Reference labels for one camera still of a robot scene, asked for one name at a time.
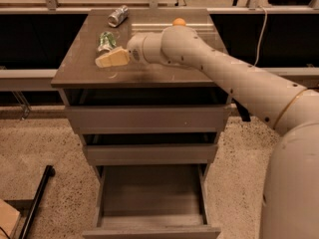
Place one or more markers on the orange fruit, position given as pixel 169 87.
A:
pixel 178 22

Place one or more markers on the metal railing frame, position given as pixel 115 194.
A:
pixel 83 73

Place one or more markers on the middle grey drawer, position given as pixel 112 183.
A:
pixel 150 154

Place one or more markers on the grey drawer cabinet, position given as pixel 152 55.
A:
pixel 204 94

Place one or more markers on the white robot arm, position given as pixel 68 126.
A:
pixel 291 190

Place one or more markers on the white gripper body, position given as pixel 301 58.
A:
pixel 135 48

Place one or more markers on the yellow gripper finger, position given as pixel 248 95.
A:
pixel 116 57

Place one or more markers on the top grey drawer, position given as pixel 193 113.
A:
pixel 109 120

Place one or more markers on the green soda can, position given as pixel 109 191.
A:
pixel 106 42

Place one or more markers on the wooden box at left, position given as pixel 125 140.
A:
pixel 9 219

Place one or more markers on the silver soda can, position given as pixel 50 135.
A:
pixel 117 17

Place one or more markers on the black pole on floor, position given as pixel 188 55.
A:
pixel 48 172

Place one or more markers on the bottom grey open drawer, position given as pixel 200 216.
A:
pixel 152 202

